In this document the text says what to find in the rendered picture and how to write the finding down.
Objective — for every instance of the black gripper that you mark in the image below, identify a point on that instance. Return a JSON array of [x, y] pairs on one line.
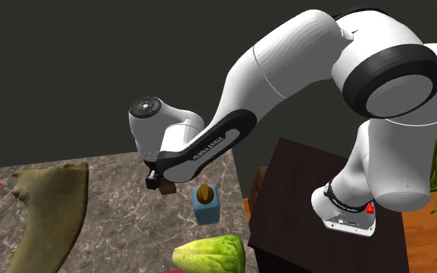
[[151, 182]]

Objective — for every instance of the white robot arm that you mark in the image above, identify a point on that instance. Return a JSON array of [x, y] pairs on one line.
[[297, 56]]

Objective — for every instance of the small brown block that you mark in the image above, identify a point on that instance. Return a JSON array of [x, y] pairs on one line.
[[167, 186]]

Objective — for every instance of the blue bottle with brown top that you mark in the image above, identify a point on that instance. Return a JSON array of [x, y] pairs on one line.
[[206, 211]]

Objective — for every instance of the dark red flat thing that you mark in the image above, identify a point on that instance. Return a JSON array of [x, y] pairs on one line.
[[170, 271]]

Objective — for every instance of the green lettuce head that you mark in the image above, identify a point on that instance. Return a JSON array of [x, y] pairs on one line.
[[210, 255]]

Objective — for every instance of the olive green crumpled cloth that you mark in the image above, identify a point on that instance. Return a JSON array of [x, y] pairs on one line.
[[53, 215]]

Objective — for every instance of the brown wooden cabinet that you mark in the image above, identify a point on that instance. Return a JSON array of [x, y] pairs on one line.
[[259, 185]]

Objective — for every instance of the dark brown robot stand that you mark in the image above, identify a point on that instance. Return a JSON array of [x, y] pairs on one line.
[[297, 196]]

